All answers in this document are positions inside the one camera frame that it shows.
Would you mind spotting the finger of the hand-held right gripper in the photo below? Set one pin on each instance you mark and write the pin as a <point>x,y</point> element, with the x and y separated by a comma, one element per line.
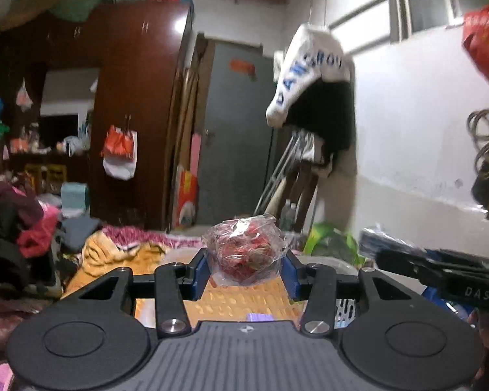
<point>399,262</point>

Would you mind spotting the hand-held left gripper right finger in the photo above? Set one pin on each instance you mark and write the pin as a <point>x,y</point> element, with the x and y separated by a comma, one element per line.
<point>290,277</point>

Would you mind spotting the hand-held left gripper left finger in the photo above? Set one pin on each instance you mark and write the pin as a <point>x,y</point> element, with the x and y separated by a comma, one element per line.
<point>201,275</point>

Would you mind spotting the dark shiny packet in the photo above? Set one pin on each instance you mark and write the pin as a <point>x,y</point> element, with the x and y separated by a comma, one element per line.
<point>385,238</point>

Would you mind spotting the clear bag of red candies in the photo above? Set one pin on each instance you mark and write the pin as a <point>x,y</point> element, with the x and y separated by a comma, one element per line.
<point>244,256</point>

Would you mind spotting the purple medicine box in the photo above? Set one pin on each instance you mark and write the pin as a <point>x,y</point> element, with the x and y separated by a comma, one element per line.
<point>260,317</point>

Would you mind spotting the blue plastic item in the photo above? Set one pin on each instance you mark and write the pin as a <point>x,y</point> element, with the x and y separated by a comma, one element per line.
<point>438,299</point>

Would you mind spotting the orange woven mat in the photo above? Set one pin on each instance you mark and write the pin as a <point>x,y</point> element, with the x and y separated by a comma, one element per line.
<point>236,301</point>

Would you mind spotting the green plastic bag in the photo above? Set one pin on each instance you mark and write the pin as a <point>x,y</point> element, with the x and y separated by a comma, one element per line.
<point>330,240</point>

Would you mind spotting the white perforated basket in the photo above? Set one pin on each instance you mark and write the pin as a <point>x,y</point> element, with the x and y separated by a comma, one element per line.
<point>345,311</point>

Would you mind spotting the pink patterned blanket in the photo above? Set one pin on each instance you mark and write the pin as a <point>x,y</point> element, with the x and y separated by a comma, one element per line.
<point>138,236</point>

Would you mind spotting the red and white sack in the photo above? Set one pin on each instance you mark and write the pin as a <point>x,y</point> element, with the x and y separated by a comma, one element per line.
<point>186,199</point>

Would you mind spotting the metal folding rack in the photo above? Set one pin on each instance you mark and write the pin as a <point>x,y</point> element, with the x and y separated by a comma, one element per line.
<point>269,187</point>

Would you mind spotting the yellow cloth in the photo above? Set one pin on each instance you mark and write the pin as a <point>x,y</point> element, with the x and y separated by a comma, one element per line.
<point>106,256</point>

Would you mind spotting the pink board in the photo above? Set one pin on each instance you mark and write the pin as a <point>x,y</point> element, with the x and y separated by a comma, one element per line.
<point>194,150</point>

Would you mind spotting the grey cloth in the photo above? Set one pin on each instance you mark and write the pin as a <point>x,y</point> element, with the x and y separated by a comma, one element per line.
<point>79,228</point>

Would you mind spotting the grey door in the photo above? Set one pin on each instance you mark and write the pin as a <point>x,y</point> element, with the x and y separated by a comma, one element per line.
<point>232,130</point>

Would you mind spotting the teal box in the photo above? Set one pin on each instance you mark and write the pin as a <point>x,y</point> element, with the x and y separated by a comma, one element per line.
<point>73,199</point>

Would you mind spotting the orange and white plastic bag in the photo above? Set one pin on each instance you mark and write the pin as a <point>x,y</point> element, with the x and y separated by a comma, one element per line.
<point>120,146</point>

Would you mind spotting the black hanging garment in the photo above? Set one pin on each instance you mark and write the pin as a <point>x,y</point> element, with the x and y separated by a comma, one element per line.
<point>330,114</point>

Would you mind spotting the leaning wooden boards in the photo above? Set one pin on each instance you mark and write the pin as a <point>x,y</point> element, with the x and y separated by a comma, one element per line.
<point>187,102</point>

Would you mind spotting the white bag on shelf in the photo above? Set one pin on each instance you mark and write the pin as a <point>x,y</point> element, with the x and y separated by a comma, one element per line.
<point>75,145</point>

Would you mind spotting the yellow crate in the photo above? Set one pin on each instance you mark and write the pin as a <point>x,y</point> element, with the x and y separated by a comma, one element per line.
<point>45,176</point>

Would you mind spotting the pile of dark clothes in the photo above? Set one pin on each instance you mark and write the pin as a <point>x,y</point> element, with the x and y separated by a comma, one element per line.
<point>8,220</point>

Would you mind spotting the red paper on door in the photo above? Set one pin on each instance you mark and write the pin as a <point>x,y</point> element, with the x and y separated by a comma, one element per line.
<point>242,67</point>

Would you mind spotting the brown wooden wardrobe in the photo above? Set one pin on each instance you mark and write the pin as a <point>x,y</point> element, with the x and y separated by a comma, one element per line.
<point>138,69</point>

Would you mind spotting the white jacket with blue letters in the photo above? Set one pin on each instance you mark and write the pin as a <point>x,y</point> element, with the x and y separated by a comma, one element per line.
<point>305,61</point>

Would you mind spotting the red plastic bag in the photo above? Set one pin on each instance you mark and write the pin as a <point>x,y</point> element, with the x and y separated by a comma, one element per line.
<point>485,40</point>

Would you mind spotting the small pink hanging bag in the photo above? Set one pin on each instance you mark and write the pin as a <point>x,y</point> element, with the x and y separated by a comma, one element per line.
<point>23,98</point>

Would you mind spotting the window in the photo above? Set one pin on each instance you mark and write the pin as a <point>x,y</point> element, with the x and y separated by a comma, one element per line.
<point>428,4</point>

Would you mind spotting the green cloth bundle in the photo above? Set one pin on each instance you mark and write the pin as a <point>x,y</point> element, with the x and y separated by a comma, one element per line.
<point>79,8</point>

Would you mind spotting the white wall rail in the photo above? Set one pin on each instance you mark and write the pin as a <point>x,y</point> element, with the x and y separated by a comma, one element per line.
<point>375,5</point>

